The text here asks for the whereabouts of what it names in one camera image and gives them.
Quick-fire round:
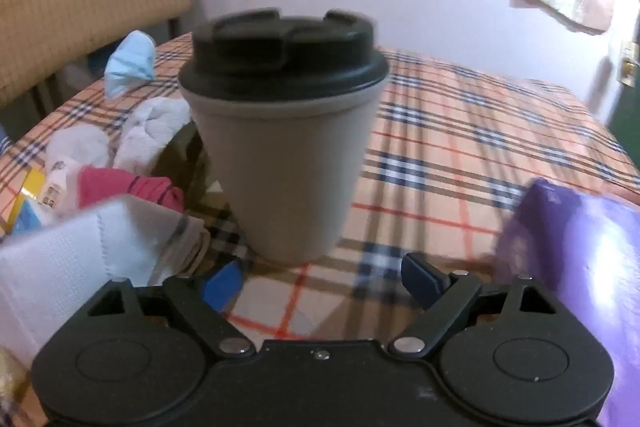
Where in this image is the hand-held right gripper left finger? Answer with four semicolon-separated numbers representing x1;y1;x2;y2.
87;257;256;356

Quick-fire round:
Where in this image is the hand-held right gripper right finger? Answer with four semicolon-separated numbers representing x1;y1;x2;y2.
387;252;558;355

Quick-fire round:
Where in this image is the olive green knotted cloth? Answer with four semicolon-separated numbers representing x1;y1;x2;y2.
150;122;221;208

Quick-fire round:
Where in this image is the blue face mask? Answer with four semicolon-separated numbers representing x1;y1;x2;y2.
104;30;157;100

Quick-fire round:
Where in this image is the plaid covered table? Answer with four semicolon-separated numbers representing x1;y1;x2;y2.
0;32;640;427

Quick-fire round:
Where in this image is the pink cloth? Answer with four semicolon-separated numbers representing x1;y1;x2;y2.
75;167;186;212

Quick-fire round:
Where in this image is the white folded cloth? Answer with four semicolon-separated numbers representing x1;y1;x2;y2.
0;197;211;358

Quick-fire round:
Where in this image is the white towel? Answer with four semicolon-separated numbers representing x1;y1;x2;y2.
112;98;193;172
45;125;111;172

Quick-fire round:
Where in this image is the shiny purple plastic packet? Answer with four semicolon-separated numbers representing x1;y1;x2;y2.
492;177;640;427

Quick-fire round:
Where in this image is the yellow packet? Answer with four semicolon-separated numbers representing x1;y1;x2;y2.
0;167;56;238

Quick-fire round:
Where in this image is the green door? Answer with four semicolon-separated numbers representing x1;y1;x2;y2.
607;77;640;158

